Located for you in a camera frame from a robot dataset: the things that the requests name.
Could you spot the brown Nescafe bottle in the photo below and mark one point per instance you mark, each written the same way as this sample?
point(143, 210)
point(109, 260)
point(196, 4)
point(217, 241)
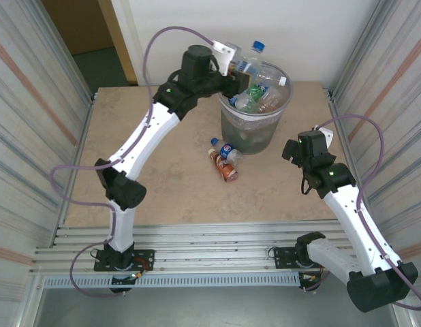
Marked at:
point(225, 168)

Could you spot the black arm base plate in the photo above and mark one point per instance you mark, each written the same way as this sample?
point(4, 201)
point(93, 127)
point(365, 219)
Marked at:
point(145, 257)
point(282, 253)

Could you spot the wooden door frame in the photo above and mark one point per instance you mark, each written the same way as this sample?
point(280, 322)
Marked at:
point(116, 41)

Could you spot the aluminium rail frame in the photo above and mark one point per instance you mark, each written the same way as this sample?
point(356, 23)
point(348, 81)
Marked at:
point(214, 245)

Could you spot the clear bottle blue text label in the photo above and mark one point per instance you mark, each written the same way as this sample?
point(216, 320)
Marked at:
point(246, 64)

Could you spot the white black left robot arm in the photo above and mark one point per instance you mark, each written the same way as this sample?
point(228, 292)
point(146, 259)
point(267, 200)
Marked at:
point(145, 136)

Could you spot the grey mesh waste bin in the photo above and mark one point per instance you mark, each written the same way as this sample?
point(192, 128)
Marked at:
point(231, 131)

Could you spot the brown door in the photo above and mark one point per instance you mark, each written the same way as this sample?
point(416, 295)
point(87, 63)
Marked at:
point(77, 24)

